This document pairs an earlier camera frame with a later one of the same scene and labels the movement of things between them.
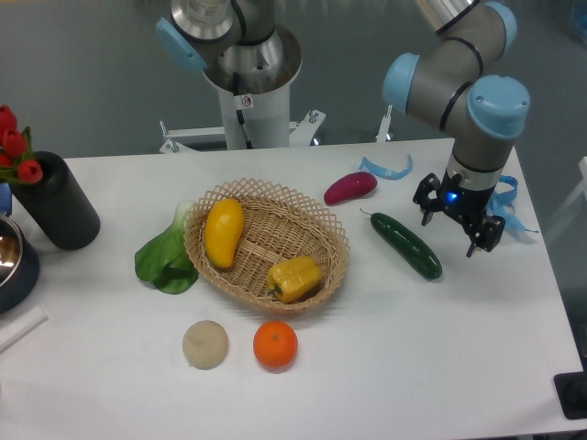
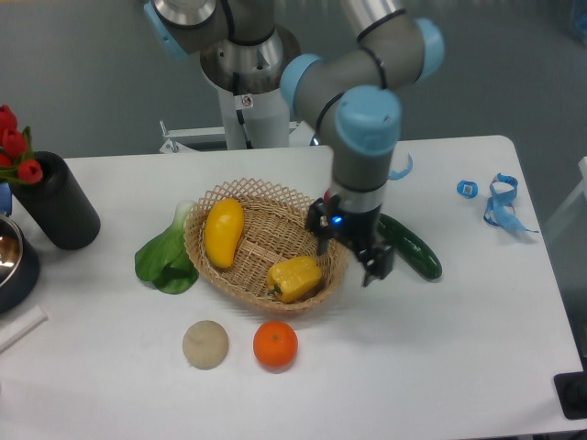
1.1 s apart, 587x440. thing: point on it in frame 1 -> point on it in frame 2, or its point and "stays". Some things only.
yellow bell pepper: x=294 y=280 stays
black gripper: x=470 y=204 -> x=358 y=229
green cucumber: x=413 y=250 stays
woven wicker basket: x=277 y=225 stays
